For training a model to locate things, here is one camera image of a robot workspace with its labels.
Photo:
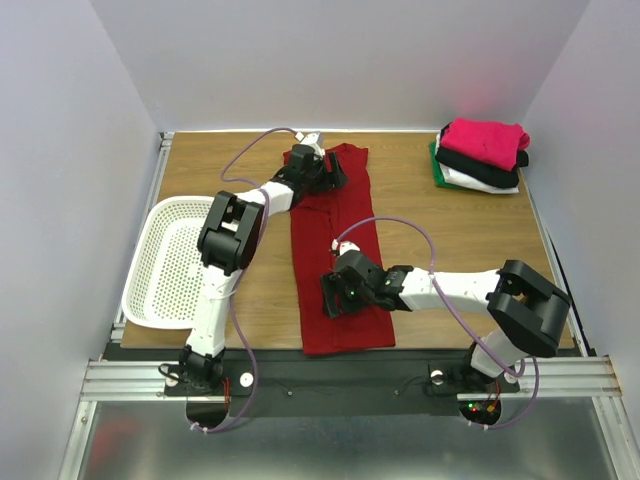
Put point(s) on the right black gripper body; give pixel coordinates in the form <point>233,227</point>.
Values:
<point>335,292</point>

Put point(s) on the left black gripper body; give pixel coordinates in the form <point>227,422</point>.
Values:
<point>316,180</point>

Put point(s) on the dark red t shirt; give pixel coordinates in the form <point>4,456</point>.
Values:
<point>315,224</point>

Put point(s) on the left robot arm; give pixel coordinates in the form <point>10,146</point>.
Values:
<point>228,241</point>

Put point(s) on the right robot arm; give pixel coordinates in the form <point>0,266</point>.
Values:
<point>530,312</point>

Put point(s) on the green folded t shirt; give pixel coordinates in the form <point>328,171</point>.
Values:
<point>438,175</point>

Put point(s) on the white folded t shirt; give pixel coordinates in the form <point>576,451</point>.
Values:
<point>463,181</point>

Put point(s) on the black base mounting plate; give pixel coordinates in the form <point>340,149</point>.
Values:
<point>286,383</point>

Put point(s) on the pink folded t shirt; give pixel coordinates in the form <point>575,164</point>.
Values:
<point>493,143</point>

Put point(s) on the white perforated plastic basket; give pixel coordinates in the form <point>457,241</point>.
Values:
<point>165,278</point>

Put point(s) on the black folded t shirt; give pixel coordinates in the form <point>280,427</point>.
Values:
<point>485,173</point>

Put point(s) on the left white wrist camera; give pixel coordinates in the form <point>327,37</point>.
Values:
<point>311,139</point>

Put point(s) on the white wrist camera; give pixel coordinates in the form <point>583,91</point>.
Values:
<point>311,139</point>
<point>339,248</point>

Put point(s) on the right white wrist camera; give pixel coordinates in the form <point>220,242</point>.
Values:
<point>339,248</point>

